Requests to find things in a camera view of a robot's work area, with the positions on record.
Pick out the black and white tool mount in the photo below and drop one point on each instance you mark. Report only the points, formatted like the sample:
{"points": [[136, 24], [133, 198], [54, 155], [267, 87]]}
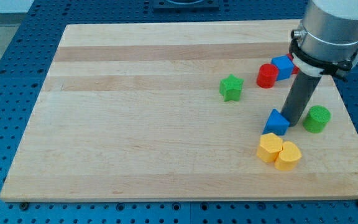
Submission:
{"points": [[317, 68]]}

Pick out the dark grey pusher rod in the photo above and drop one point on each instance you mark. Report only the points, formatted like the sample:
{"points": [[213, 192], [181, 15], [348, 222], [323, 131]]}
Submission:
{"points": [[298, 97]]}

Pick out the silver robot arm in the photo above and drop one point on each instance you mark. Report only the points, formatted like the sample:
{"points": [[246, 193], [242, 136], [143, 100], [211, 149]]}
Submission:
{"points": [[324, 43]]}

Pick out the red block behind cube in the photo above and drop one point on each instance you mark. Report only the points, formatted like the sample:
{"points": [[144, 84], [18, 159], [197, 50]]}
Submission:
{"points": [[295, 68]]}

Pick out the blue cube block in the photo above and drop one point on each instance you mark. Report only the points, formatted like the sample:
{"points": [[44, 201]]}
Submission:
{"points": [[285, 67]]}

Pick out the green cylinder block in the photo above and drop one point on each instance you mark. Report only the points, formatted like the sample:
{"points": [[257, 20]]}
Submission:
{"points": [[317, 118]]}

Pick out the red cylinder block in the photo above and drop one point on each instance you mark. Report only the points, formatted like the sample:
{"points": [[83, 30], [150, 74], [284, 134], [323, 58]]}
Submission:
{"points": [[267, 75]]}

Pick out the blue triangle block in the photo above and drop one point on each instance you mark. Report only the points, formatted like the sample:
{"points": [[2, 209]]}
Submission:
{"points": [[276, 124]]}

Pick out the yellow hexagon block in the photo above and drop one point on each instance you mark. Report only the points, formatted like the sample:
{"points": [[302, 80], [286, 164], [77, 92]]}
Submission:
{"points": [[269, 147]]}

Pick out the green star block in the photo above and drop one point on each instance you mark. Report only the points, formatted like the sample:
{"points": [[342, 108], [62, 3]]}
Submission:
{"points": [[231, 88]]}

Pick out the yellow heart block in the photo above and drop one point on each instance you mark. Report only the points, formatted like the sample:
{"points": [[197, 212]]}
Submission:
{"points": [[288, 157]]}

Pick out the wooden board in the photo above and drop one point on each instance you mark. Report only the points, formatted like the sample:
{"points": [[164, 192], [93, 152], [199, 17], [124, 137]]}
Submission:
{"points": [[132, 112]]}

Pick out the dark mounting plate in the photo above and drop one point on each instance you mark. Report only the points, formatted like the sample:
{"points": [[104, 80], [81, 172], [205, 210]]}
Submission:
{"points": [[165, 5]]}

